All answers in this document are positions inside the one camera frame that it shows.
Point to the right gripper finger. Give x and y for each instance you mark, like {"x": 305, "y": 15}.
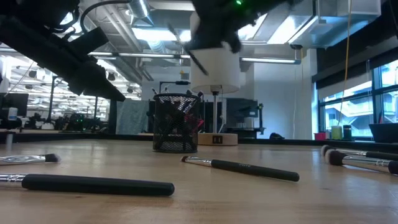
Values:
{"x": 234, "y": 42}
{"x": 203, "y": 43}

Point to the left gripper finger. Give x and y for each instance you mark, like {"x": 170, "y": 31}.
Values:
{"x": 90, "y": 40}
{"x": 96, "y": 85}

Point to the black makeup brush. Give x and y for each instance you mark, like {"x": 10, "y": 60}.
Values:
{"x": 25, "y": 159}
{"x": 199, "y": 63}
{"x": 373, "y": 154}
{"x": 200, "y": 94}
{"x": 189, "y": 92}
{"x": 154, "y": 91}
{"x": 360, "y": 161}
{"x": 93, "y": 185}
{"x": 248, "y": 169}

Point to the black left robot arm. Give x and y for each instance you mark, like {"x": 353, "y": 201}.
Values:
{"x": 31, "y": 7}

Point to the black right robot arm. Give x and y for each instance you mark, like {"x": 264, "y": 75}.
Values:
{"x": 273, "y": 4}

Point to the black pillar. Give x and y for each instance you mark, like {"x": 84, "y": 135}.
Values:
{"x": 112, "y": 118}

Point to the ceiling light bar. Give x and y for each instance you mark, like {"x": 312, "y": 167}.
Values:
{"x": 140, "y": 55}
{"x": 270, "y": 60}

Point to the grey fabric partition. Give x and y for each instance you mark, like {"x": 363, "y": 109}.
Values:
{"x": 132, "y": 118}

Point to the black computer monitor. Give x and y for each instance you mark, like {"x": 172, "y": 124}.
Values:
{"x": 17, "y": 104}

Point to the black 3D printer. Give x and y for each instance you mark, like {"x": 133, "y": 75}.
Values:
{"x": 242, "y": 112}

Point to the white bottle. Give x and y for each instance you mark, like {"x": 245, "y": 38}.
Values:
{"x": 12, "y": 113}

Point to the black mesh pen cup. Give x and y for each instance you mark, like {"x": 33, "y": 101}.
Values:
{"x": 174, "y": 130}

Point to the small black lump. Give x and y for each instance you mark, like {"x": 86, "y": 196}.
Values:
{"x": 276, "y": 136}

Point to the pink cup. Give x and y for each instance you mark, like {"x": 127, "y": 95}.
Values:
{"x": 319, "y": 136}

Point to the yellow-green cylinder container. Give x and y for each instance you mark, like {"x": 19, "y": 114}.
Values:
{"x": 336, "y": 133}

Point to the black tumbler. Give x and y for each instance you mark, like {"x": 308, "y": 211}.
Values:
{"x": 347, "y": 133}

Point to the dark plastic bin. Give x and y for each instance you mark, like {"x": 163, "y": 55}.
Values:
{"x": 385, "y": 133}

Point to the black aluminium table frame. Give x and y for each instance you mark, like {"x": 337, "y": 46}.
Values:
{"x": 77, "y": 137}

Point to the silver ventilation duct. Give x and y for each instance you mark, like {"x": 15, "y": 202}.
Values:
{"x": 140, "y": 11}

